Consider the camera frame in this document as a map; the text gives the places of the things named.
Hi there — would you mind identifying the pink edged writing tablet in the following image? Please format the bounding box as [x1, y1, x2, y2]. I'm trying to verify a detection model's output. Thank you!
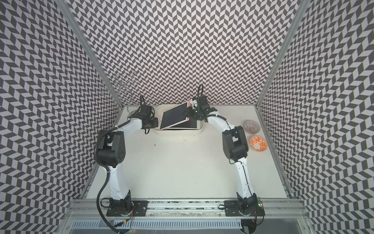
[159, 101, 191, 130]

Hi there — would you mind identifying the white framed writing tablet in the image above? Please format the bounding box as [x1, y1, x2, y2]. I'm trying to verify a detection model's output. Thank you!
[172, 119, 198, 129]

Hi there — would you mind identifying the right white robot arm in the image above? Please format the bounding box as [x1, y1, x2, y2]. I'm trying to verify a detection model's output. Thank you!
[184, 95, 259, 216]

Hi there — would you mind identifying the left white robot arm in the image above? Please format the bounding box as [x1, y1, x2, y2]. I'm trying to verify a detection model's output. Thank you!
[94, 104, 158, 215]

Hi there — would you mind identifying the cream storage box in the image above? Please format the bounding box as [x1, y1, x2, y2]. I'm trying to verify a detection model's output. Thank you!
[153, 104, 204, 136]

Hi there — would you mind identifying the clear glass bowl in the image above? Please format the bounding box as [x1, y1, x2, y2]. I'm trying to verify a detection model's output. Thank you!
[243, 120, 261, 135]

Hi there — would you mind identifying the orange patterned bowl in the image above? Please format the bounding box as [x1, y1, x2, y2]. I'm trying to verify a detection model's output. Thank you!
[249, 136, 268, 152]

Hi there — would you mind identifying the silver wire stand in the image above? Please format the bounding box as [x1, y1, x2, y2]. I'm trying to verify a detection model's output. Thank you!
[100, 72, 139, 119]

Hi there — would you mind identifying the black corrugated cable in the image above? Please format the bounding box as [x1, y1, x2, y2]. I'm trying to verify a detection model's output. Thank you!
[94, 130, 129, 234]

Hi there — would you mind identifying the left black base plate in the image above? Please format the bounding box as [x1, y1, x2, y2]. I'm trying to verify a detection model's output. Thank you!
[106, 200, 149, 217]

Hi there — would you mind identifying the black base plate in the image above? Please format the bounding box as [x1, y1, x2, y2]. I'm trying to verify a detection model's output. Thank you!
[106, 200, 149, 217]
[223, 200, 266, 217]

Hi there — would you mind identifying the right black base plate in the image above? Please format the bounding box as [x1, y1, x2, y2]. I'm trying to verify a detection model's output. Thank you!
[223, 200, 266, 217]

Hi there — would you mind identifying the aluminium front rail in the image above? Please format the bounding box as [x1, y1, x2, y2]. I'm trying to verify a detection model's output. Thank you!
[62, 198, 307, 219]

